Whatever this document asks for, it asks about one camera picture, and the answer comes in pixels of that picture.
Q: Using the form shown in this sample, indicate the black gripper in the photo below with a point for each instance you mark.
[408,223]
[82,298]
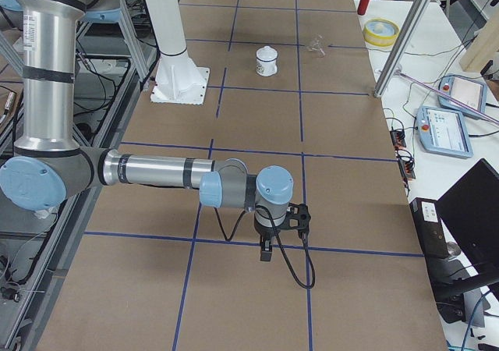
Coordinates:
[266,234]

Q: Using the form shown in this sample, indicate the white mug lid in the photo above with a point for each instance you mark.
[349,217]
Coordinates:
[266,51]

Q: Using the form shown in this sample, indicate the clear glass funnel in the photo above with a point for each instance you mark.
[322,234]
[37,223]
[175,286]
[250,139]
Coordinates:
[316,46]

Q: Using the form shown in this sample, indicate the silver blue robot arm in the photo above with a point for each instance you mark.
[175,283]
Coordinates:
[49,166]

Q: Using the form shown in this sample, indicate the black computer box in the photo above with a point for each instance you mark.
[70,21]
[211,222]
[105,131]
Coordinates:
[429,228]

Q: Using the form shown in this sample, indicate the orange black connector board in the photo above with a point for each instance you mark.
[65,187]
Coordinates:
[398,138]

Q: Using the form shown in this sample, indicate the white enamel mug blue rim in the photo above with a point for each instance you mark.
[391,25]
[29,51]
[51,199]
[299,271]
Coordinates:
[266,63]

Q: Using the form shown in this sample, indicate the near teach pendant tablet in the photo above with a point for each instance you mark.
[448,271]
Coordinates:
[443,131]

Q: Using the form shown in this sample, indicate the teach pendant tablet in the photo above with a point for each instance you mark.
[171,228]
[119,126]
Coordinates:
[470,92]
[443,131]

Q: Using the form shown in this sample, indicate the yellow tape roll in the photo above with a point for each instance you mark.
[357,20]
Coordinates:
[380,32]

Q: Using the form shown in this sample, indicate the far teach pendant tablet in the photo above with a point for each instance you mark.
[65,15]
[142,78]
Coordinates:
[470,92]

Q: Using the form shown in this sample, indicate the wooden beam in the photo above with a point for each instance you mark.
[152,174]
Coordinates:
[483,47]

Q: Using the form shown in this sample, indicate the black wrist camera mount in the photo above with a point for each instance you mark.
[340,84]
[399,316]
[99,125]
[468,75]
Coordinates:
[297,218]

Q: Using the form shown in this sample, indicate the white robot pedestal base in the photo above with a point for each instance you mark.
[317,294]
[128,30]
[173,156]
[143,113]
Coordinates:
[178,80]

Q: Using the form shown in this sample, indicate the aluminium table frame rail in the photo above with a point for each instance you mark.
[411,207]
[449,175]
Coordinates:
[37,249]

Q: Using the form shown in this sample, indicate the aluminium frame post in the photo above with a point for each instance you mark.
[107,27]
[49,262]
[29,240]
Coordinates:
[409,26]

